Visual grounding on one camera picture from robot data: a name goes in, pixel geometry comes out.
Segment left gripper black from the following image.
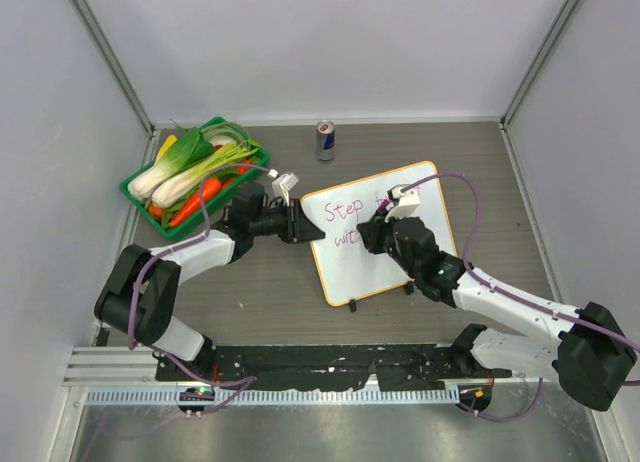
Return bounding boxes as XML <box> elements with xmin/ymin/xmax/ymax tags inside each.
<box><xmin>251</xmin><ymin>199</ymin><xmax>324</xmax><ymax>245</ymax></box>

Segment whiteboard with orange frame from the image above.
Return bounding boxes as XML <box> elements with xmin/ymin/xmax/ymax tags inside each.
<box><xmin>301</xmin><ymin>161</ymin><xmax>437</xmax><ymax>307</ymax></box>

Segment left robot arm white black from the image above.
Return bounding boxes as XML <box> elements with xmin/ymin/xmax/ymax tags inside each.
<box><xmin>94</xmin><ymin>182</ymin><xmax>325</xmax><ymax>381</ymax></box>

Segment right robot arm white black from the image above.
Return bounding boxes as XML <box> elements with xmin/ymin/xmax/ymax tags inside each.
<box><xmin>357</xmin><ymin>214</ymin><xmax>637</xmax><ymax>412</ymax></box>

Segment red tomato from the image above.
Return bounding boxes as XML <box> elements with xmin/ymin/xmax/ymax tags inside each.
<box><xmin>236</xmin><ymin>159</ymin><xmax>252</xmax><ymax>175</ymax></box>

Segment green plastic basket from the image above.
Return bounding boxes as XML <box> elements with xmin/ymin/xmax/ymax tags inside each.
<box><xmin>120</xmin><ymin>117</ymin><xmax>270</xmax><ymax>240</ymax></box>

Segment silver blue drink can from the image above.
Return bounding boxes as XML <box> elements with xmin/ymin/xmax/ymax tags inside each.
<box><xmin>316</xmin><ymin>120</ymin><xmax>335</xmax><ymax>163</ymax></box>

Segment orange carrot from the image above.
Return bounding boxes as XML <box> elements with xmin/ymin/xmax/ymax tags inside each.
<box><xmin>169</xmin><ymin>177</ymin><xmax>222</xmax><ymax>228</ymax></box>

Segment bok choy left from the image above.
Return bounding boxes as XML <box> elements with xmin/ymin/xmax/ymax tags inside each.
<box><xmin>127</xmin><ymin>127</ymin><xmax>214</xmax><ymax>201</ymax></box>

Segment bok choy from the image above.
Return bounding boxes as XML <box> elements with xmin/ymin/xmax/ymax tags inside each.
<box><xmin>127</xmin><ymin>127</ymin><xmax>214</xmax><ymax>201</ymax></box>
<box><xmin>151</xmin><ymin>139</ymin><xmax>262</xmax><ymax>209</ymax></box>

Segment bok choy right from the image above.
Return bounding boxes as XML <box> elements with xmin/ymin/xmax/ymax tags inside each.
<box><xmin>151</xmin><ymin>139</ymin><xmax>262</xmax><ymax>209</ymax></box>

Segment yellow vegetable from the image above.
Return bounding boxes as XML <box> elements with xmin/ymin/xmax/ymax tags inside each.
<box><xmin>154</xmin><ymin>134</ymin><xmax>178</xmax><ymax>163</ymax></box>

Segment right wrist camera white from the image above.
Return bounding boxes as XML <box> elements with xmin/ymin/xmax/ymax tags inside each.
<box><xmin>385</xmin><ymin>185</ymin><xmax>420</xmax><ymax>222</ymax></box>

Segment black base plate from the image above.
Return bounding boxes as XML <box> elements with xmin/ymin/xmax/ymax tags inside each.
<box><xmin>184</xmin><ymin>344</ymin><xmax>511</xmax><ymax>392</ymax></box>

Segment aluminium rail left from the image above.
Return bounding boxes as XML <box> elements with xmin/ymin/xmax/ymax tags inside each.
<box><xmin>62</xmin><ymin>345</ymin><xmax>166</xmax><ymax>386</ymax></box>

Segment white slotted cable duct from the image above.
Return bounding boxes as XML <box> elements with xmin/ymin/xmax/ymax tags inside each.
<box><xmin>85</xmin><ymin>385</ymin><xmax>460</xmax><ymax>408</ymax></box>

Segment aluminium frame post right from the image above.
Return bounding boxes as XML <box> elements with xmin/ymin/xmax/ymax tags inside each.
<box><xmin>500</xmin><ymin>0</ymin><xmax>584</xmax><ymax>130</ymax></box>

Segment aluminium frame post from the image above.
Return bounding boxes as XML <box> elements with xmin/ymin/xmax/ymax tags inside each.
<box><xmin>69</xmin><ymin>0</ymin><xmax>155</xmax><ymax>135</ymax></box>
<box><xmin>500</xmin><ymin>0</ymin><xmax>584</xmax><ymax>130</ymax></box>

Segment aluminium frame post left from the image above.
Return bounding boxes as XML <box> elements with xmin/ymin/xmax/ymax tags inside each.
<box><xmin>69</xmin><ymin>0</ymin><xmax>155</xmax><ymax>135</ymax></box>

